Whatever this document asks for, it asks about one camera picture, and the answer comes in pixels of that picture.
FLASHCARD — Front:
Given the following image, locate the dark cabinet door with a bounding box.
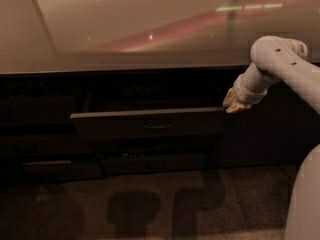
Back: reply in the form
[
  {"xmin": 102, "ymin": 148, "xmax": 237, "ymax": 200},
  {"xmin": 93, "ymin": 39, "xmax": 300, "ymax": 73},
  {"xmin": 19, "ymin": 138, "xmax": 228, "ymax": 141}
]
[{"xmin": 207, "ymin": 63, "xmax": 320, "ymax": 169}]

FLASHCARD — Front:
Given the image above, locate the dark drawer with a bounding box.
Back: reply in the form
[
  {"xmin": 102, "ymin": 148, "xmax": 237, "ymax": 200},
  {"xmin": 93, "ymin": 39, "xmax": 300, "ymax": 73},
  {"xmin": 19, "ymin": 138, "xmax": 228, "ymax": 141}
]
[
  {"xmin": 70, "ymin": 94, "xmax": 225, "ymax": 141},
  {"xmin": 101, "ymin": 152, "xmax": 207, "ymax": 175},
  {"xmin": 0, "ymin": 96, "xmax": 77, "ymax": 127},
  {"xmin": 91, "ymin": 134, "xmax": 217, "ymax": 153},
  {"xmin": 0, "ymin": 134, "xmax": 94, "ymax": 158},
  {"xmin": 0, "ymin": 161, "xmax": 104, "ymax": 185}
]

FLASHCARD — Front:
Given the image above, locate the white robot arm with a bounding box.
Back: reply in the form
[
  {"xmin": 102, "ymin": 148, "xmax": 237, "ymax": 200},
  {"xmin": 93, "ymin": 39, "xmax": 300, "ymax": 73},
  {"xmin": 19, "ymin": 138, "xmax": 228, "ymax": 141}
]
[{"xmin": 223, "ymin": 36, "xmax": 320, "ymax": 240}]

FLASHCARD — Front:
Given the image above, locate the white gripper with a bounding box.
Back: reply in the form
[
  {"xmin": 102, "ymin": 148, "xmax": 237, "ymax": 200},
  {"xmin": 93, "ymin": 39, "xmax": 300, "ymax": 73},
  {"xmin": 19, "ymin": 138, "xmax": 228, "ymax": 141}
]
[{"xmin": 223, "ymin": 75, "xmax": 267, "ymax": 114}]

